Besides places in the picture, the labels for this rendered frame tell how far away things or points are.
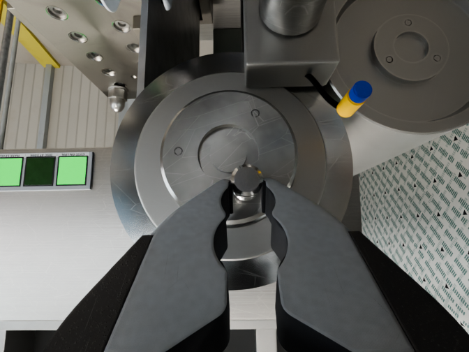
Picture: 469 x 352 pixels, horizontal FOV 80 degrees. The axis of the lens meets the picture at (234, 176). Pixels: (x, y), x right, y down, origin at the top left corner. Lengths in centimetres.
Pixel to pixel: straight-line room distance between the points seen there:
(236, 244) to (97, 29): 36
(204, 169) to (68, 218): 45
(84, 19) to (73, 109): 217
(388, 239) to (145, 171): 29
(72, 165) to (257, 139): 47
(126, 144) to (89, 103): 239
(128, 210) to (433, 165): 26
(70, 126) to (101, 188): 201
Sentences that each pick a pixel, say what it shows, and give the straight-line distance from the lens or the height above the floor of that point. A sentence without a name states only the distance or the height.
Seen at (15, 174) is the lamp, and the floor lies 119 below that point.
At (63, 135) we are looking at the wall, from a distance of 255.
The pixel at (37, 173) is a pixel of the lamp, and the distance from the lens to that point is 62.
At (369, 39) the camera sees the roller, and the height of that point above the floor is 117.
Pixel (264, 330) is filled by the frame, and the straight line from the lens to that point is 53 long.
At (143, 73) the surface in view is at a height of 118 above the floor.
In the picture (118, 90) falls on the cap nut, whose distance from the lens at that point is 59.
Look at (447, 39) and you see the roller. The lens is 25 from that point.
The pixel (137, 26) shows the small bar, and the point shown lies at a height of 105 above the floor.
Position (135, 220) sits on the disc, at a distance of 18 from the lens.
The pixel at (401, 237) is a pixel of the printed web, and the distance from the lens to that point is 35.
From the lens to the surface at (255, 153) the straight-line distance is 16.
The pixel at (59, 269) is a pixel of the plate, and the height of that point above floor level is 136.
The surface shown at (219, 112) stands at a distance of 16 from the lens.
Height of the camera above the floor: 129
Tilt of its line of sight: 10 degrees down
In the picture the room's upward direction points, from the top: 179 degrees clockwise
